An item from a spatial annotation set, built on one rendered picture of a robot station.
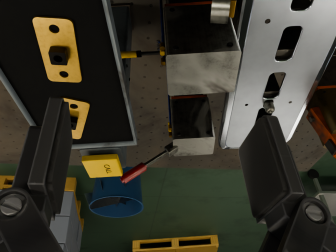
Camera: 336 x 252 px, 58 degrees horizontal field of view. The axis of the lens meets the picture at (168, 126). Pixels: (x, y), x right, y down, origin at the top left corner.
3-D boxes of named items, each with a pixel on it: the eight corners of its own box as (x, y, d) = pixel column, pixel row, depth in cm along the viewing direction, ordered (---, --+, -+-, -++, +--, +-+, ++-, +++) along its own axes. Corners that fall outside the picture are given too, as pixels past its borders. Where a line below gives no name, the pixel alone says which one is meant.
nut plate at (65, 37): (82, 81, 36) (81, 88, 35) (49, 79, 35) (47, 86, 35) (72, 17, 29) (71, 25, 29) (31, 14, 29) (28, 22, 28)
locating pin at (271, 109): (270, 101, 67) (274, 115, 65) (260, 101, 67) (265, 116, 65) (272, 95, 65) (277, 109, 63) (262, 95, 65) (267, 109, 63)
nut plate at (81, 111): (80, 138, 45) (79, 144, 44) (53, 133, 44) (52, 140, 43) (90, 101, 39) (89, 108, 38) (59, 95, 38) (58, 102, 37)
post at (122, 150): (133, 28, 83) (128, 168, 57) (106, 30, 83) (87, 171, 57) (129, 2, 77) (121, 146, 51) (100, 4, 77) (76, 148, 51)
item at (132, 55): (188, 51, 54) (188, 55, 53) (120, 55, 54) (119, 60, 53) (188, 45, 53) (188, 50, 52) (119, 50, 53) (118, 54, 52)
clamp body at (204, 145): (196, 52, 91) (212, 154, 69) (157, 54, 92) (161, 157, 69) (197, 31, 86) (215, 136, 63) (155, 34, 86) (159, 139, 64)
